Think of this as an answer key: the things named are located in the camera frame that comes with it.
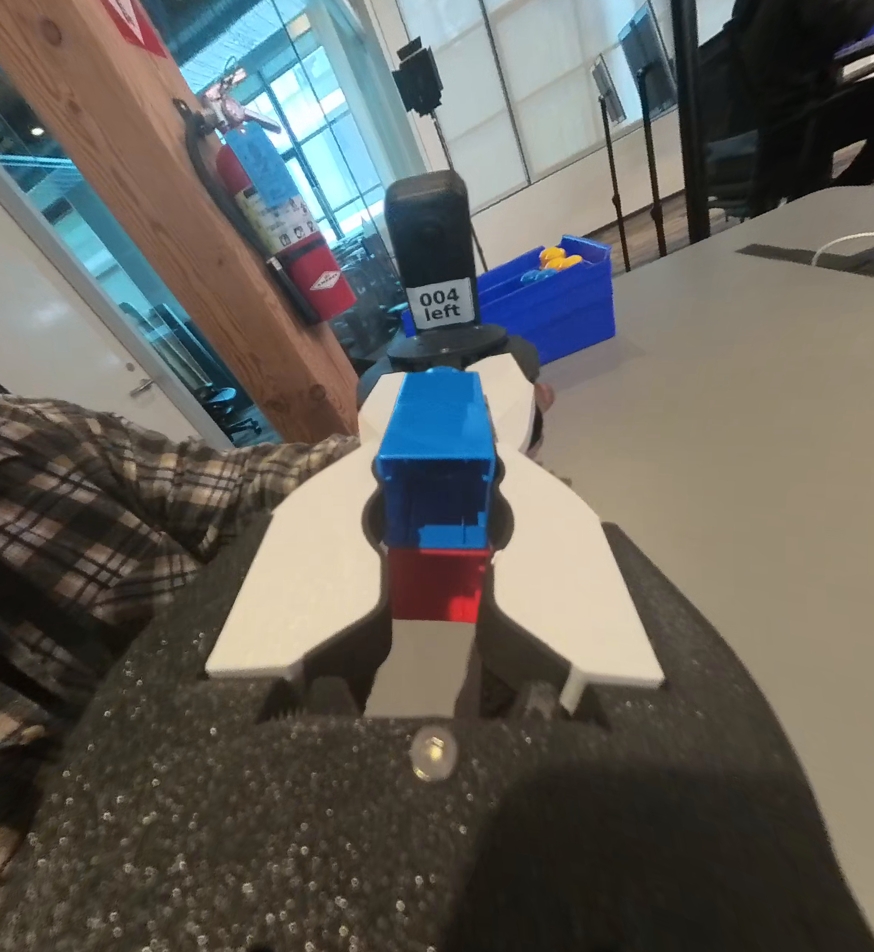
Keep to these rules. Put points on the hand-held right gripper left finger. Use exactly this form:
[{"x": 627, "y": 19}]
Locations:
[{"x": 295, "y": 587}]

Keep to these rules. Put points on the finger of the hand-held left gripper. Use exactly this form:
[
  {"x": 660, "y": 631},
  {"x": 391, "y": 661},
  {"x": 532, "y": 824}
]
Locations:
[
  {"x": 377, "y": 409},
  {"x": 511, "y": 401}
]

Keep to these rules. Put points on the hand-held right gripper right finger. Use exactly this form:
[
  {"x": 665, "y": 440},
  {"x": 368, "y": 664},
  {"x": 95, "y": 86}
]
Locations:
[{"x": 578, "y": 595}]

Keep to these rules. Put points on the blue two-stud mega block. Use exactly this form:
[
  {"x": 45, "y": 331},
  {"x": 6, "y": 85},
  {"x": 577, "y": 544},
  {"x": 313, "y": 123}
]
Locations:
[{"x": 437, "y": 416}]

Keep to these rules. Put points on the blue plastic bin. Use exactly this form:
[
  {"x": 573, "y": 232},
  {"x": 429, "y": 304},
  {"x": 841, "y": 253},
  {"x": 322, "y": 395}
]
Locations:
[{"x": 556, "y": 312}]

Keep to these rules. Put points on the red one-stud mega block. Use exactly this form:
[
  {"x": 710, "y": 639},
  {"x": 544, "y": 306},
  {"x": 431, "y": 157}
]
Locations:
[{"x": 429, "y": 587}]

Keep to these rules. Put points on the person's left forearm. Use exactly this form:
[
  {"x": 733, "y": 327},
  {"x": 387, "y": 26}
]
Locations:
[{"x": 109, "y": 483}]

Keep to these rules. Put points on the pile of assorted blocks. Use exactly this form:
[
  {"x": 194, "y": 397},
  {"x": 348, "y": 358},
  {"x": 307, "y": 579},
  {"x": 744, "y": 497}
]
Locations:
[{"x": 556, "y": 258}]

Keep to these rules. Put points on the person's left hand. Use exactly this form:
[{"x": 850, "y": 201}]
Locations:
[{"x": 543, "y": 398}]

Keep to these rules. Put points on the red fire extinguisher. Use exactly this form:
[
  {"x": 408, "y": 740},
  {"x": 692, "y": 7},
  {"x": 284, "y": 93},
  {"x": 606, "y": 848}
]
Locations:
[{"x": 318, "y": 275}]

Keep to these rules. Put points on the black light panel on stand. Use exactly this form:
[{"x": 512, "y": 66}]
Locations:
[{"x": 418, "y": 74}]

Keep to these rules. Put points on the black screen on thin stand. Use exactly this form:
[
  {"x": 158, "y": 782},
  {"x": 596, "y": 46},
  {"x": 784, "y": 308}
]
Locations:
[
  {"x": 608, "y": 89},
  {"x": 645, "y": 67}
]

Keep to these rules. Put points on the black floor stand pole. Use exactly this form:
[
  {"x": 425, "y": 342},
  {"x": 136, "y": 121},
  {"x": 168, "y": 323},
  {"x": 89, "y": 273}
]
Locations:
[{"x": 690, "y": 111}]

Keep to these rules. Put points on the red warning sign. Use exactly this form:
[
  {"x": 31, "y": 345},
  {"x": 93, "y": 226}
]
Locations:
[{"x": 132, "y": 26}]

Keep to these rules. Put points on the wooden post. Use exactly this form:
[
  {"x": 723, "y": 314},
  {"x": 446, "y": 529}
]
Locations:
[{"x": 147, "y": 223}]

